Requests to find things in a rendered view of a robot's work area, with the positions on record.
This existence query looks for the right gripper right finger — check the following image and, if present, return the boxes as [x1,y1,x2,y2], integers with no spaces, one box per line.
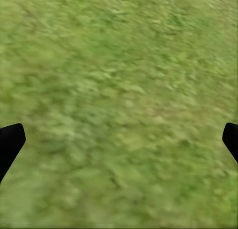
[222,123,238,163]

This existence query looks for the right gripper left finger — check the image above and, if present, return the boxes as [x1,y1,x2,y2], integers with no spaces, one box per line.
[0,123,26,183]

